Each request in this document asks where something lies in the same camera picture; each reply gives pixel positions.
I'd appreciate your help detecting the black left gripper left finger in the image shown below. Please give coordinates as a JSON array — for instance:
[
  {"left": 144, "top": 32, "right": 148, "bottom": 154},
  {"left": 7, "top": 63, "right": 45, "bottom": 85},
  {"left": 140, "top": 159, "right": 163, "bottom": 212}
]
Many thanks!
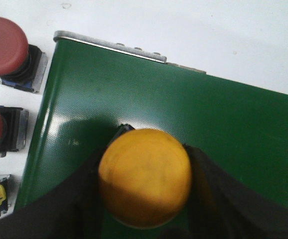
[{"left": 0, "top": 146, "right": 110, "bottom": 239}]

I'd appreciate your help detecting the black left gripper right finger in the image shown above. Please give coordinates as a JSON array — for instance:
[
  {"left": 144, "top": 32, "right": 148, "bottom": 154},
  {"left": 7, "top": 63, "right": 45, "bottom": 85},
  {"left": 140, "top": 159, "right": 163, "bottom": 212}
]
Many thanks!
[{"left": 183, "top": 143, "right": 288, "bottom": 239}]

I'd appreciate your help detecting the red mushroom push button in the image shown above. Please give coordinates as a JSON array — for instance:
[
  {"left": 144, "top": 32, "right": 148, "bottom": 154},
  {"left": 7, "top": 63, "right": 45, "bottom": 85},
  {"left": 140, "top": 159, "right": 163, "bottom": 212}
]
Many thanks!
[
  {"left": 0, "top": 17, "right": 48, "bottom": 93},
  {"left": 0, "top": 106, "right": 29, "bottom": 158}
]

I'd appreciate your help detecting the green conveyor belt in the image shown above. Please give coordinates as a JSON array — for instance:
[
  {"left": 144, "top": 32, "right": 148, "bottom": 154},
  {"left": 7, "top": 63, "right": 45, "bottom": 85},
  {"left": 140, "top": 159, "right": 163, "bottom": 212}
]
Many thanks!
[{"left": 13, "top": 39, "right": 288, "bottom": 239}]

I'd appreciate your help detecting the metal conveyor end plate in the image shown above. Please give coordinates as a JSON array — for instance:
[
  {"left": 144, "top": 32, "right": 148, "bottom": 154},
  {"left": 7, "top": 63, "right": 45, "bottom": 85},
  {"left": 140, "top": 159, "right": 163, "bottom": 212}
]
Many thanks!
[{"left": 53, "top": 30, "right": 206, "bottom": 74}]

